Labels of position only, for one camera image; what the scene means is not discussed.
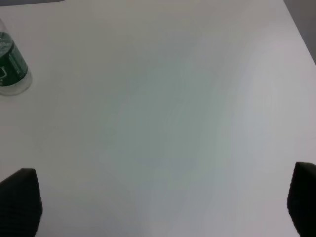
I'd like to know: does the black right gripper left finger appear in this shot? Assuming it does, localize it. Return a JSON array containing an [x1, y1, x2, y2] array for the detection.
[[0, 168, 43, 237]]

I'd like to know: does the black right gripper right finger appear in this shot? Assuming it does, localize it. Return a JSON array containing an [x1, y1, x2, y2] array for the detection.
[[287, 162, 316, 237]]

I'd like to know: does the clear bottle green label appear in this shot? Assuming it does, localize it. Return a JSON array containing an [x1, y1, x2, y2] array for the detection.
[[0, 21, 33, 96]]

